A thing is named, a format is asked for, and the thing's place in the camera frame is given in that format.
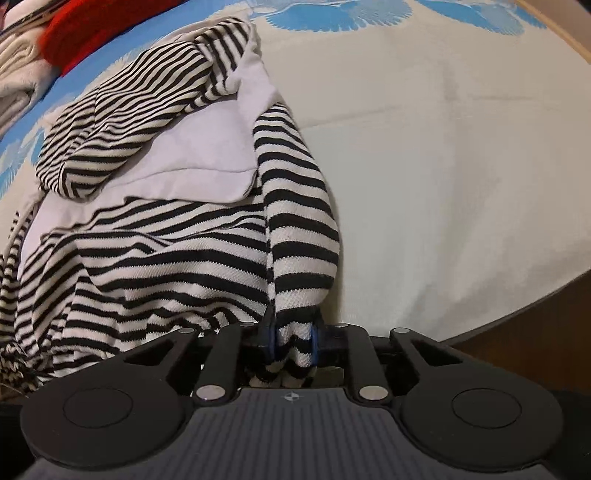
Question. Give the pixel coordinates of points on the blue and white printed bedsheet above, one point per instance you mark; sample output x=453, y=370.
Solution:
x=438, y=161

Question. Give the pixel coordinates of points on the dark patterned folded blanket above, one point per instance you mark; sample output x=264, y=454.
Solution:
x=23, y=16

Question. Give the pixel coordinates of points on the red knitted blanket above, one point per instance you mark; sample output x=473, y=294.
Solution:
x=92, y=27

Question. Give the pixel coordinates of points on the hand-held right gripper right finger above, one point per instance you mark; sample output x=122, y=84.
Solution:
x=315, y=346

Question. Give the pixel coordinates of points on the cream folded fleece blanket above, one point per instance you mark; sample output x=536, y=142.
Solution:
x=18, y=74

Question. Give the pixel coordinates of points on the striped shirt with grey vest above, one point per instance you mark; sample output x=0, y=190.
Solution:
x=161, y=258

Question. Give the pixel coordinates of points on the wooden bed frame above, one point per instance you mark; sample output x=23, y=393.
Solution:
x=531, y=332

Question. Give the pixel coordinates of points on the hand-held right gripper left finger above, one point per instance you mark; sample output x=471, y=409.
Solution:
x=271, y=344

